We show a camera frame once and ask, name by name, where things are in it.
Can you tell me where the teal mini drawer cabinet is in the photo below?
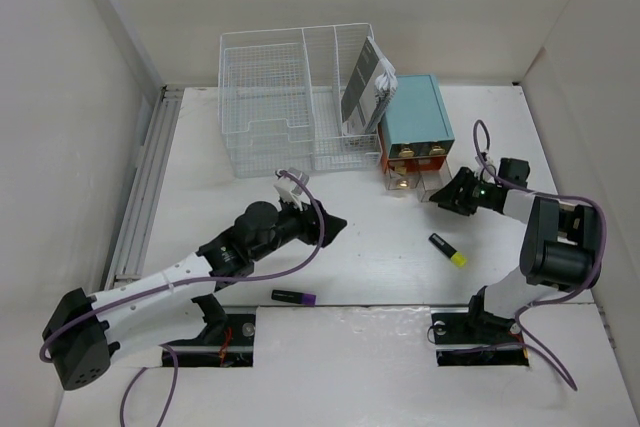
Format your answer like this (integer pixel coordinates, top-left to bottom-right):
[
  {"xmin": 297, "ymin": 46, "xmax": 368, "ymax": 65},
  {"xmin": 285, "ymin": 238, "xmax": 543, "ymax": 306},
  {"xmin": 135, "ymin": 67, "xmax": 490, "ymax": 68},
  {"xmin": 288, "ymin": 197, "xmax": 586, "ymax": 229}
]
[{"xmin": 379, "ymin": 74, "xmax": 455, "ymax": 175}]

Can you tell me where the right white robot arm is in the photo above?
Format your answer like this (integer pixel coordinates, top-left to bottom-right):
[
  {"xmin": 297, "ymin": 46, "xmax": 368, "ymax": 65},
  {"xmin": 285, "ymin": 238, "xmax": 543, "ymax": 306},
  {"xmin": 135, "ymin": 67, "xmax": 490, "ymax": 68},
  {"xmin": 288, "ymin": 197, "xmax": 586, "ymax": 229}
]
[{"xmin": 429, "ymin": 158, "xmax": 606, "ymax": 341}]

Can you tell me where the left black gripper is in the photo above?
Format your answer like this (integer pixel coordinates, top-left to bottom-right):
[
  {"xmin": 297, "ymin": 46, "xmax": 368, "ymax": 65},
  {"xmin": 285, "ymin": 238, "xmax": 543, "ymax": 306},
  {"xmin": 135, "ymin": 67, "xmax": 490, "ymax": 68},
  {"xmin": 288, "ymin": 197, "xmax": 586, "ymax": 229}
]
[{"xmin": 250, "ymin": 193, "xmax": 344, "ymax": 262}]

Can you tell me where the grey setup guide booklet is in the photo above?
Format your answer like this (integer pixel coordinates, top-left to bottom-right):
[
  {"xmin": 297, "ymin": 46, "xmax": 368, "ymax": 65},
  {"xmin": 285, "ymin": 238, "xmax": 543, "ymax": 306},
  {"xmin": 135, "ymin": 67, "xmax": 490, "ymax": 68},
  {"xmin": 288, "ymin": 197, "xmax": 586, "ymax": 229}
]
[{"xmin": 341, "ymin": 36, "xmax": 399, "ymax": 136}]

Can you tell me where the aluminium rail frame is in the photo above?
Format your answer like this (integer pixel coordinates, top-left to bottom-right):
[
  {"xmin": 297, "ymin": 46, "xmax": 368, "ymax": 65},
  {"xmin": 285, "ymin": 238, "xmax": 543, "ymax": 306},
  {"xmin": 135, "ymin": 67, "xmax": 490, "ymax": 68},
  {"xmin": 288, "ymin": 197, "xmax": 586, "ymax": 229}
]
[{"xmin": 99, "ymin": 85, "xmax": 184, "ymax": 289}]

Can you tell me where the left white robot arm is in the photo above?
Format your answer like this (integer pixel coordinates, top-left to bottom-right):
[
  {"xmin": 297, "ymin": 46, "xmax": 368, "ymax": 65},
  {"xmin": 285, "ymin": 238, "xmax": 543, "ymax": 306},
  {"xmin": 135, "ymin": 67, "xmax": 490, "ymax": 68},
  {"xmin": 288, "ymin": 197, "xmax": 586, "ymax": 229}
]
[{"xmin": 41, "ymin": 201, "xmax": 347, "ymax": 391}]

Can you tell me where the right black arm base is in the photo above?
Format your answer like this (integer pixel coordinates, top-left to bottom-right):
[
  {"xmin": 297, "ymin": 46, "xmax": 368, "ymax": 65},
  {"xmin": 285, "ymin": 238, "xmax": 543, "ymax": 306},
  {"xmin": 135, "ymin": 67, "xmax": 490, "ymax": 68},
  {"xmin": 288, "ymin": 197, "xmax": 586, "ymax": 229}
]
[{"xmin": 429, "ymin": 294, "xmax": 529, "ymax": 367}]

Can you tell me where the white wire desk organizer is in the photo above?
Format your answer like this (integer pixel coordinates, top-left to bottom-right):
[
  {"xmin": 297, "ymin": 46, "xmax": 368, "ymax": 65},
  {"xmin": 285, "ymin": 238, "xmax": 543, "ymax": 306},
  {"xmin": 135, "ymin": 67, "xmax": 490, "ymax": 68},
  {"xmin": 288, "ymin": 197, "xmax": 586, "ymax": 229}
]
[{"xmin": 218, "ymin": 23, "xmax": 382, "ymax": 178}]

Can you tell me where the yellow cap black highlighter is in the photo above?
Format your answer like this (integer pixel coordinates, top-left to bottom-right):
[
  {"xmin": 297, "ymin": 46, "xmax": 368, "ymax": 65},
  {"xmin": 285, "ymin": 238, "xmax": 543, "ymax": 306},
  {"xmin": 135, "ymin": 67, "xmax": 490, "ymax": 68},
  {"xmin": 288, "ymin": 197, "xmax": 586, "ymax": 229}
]
[{"xmin": 428, "ymin": 233, "xmax": 467, "ymax": 268}]

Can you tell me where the purple cap black marker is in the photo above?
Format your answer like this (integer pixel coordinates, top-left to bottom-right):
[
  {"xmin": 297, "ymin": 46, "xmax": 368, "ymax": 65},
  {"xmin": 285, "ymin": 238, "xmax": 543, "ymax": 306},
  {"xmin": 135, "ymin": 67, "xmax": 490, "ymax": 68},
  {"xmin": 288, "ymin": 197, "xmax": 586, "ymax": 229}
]
[{"xmin": 271, "ymin": 289, "xmax": 316, "ymax": 306}]

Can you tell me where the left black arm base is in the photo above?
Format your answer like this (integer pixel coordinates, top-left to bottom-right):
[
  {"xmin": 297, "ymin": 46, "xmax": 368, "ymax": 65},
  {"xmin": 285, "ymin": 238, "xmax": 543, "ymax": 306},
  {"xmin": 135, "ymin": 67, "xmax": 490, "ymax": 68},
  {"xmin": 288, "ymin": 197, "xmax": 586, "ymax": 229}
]
[{"xmin": 168, "ymin": 294, "xmax": 257, "ymax": 368}]

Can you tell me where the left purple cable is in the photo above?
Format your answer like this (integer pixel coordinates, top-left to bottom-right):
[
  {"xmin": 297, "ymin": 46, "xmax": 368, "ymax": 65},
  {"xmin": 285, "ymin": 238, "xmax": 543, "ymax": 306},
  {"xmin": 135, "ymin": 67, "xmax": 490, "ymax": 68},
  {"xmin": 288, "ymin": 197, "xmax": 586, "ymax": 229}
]
[{"xmin": 39, "ymin": 171, "xmax": 326, "ymax": 427}]

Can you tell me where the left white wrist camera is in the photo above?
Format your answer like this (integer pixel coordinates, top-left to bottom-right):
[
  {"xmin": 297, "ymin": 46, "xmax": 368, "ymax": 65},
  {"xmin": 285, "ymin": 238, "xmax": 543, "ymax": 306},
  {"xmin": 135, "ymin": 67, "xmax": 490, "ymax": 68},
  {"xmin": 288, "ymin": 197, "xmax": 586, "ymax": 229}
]
[{"xmin": 274, "ymin": 168, "xmax": 309, "ymax": 210}]

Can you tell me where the clear drawer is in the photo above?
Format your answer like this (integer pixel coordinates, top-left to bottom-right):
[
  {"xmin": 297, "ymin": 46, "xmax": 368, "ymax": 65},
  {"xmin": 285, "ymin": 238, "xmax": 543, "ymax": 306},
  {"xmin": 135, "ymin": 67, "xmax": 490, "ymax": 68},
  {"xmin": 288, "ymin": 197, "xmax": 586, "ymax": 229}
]
[
  {"xmin": 418, "ymin": 164, "xmax": 451, "ymax": 203},
  {"xmin": 385, "ymin": 165, "xmax": 419, "ymax": 191}
]

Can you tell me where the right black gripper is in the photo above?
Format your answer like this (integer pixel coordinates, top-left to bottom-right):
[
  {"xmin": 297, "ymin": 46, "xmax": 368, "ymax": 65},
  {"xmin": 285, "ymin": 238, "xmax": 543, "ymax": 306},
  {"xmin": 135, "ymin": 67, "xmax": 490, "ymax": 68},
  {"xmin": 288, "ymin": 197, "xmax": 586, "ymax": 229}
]
[{"xmin": 429, "ymin": 166, "xmax": 496, "ymax": 216}]

